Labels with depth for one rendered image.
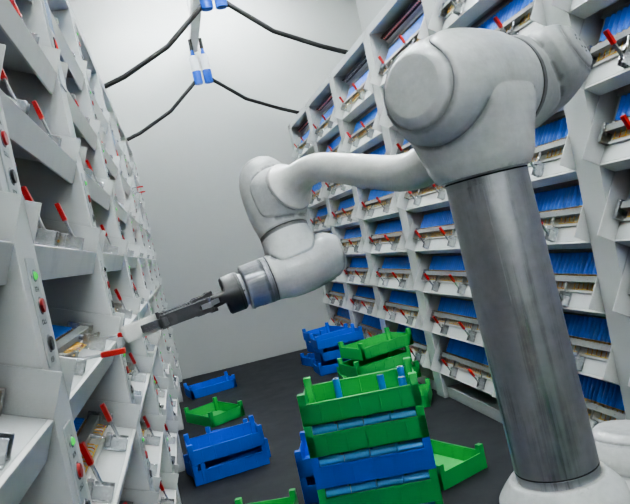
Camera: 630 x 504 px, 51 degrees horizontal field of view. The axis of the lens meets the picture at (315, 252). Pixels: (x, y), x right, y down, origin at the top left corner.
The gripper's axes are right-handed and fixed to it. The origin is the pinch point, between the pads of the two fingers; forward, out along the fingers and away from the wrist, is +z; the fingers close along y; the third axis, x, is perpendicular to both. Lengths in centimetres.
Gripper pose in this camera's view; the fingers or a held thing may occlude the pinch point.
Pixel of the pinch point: (141, 328)
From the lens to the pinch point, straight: 127.6
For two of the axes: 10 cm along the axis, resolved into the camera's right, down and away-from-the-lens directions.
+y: -2.0, 0.2, 9.8
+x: -3.4, -9.4, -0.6
